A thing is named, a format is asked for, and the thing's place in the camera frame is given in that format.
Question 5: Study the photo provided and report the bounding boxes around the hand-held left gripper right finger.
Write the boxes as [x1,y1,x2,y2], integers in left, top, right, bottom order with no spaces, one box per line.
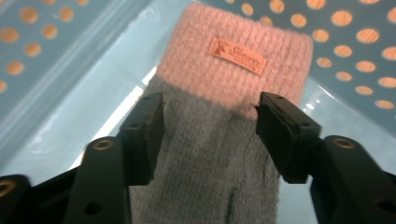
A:
[254,91,322,185]

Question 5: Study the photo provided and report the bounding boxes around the grey knit glove pink cuff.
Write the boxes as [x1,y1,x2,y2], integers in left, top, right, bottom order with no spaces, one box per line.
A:
[128,2,315,224]

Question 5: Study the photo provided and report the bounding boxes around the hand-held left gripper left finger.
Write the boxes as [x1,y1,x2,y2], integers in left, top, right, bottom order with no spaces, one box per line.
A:
[119,91,165,189]

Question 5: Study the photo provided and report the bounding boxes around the light blue perforated plastic basket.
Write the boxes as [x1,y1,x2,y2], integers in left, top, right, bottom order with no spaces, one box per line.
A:
[0,0,396,224]

